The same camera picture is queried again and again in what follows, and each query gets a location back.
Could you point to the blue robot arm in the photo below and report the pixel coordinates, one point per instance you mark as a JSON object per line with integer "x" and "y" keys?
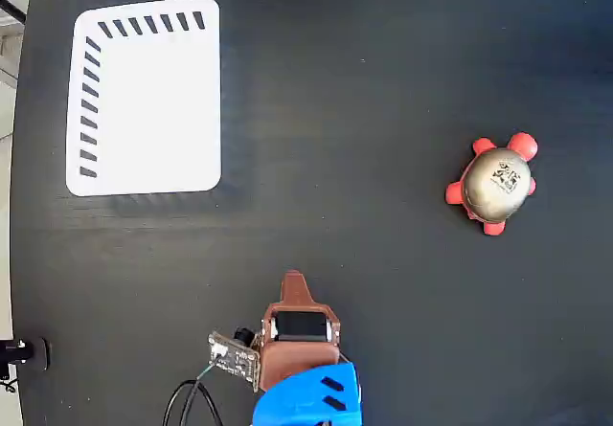
{"x": 311, "y": 395}

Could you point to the black bar beside table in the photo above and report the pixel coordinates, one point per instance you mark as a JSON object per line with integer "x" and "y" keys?
{"x": 12, "y": 8}

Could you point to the white tray with black stripes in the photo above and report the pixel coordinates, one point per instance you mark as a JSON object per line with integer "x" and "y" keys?
{"x": 158, "y": 110}

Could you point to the brown gripper black servo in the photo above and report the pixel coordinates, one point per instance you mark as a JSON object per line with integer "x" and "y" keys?
{"x": 301, "y": 353}

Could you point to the red turtle toy silver shell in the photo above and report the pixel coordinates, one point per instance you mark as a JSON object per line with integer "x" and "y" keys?
{"x": 498, "y": 182}

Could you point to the black table clamp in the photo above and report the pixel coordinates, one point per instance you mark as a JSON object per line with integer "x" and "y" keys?
{"x": 29, "y": 353}

